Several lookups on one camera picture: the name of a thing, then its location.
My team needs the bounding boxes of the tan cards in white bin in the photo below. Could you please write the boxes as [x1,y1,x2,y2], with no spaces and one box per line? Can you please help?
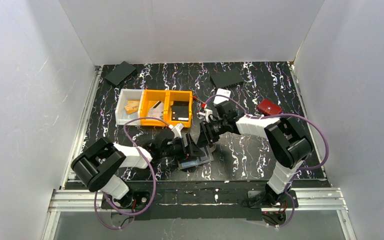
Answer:
[124,99,141,115]

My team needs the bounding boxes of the red card holder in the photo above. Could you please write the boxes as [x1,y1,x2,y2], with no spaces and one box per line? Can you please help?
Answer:
[257,98,283,116]

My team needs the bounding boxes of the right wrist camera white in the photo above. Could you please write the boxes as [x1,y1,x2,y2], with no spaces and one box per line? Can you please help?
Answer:
[198,102,213,123]

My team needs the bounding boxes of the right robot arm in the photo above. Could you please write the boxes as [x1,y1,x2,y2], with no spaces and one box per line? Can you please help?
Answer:
[196,101,314,197]

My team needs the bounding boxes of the black cards in orange bin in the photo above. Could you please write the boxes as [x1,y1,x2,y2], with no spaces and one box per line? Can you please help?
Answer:
[170,101,189,122]

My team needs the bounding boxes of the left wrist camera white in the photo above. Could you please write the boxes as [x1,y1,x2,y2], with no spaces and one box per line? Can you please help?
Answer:
[168,123,184,139]

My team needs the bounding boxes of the black card case far centre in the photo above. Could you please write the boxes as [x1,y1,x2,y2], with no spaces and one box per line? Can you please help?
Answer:
[210,69,244,89]

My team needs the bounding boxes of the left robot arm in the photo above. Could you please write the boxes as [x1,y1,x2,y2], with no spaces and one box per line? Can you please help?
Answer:
[71,126,207,200]

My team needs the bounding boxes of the silver cards in orange bin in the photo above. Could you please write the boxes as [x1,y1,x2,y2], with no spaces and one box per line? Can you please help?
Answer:
[147,101,164,120]

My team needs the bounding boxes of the grey card holder blue inside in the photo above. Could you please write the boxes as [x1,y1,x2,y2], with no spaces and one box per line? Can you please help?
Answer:
[177,144,215,170]

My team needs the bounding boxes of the black card case far left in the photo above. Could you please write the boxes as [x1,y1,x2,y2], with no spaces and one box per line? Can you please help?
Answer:
[104,61,137,87]

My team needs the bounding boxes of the red handled small tool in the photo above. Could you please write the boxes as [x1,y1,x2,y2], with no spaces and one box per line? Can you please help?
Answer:
[192,95,205,104]

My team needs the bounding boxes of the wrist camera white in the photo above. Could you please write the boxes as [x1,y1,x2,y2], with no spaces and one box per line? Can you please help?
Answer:
[198,102,213,123]
[168,123,184,139]

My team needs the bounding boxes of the white plastic bin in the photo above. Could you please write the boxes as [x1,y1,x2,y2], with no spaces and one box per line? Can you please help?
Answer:
[115,89,144,126]

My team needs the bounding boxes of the white card holder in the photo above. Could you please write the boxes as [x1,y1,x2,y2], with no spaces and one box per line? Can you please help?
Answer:
[213,88,232,105]

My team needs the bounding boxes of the orange double bin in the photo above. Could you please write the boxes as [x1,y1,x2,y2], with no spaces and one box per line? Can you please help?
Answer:
[140,89,193,128]

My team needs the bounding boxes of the black card case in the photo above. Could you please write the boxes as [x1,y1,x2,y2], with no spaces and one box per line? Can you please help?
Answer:
[104,61,137,87]
[210,69,244,89]

